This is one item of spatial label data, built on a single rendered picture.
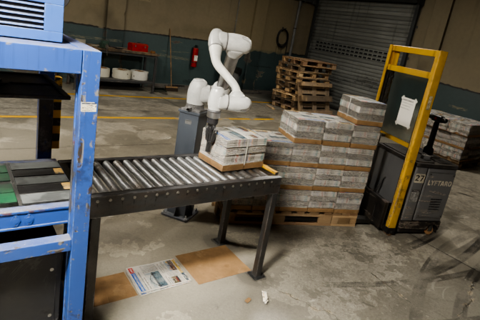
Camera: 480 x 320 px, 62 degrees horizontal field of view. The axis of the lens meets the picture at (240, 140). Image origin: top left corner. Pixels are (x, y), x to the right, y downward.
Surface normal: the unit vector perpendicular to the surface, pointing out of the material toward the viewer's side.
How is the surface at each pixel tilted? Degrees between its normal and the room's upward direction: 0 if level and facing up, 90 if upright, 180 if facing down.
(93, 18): 90
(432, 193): 90
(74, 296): 90
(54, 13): 90
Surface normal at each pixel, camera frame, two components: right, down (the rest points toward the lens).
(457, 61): -0.80, 0.02
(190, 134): -0.34, 0.19
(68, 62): 0.57, 0.31
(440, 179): 0.25, 0.30
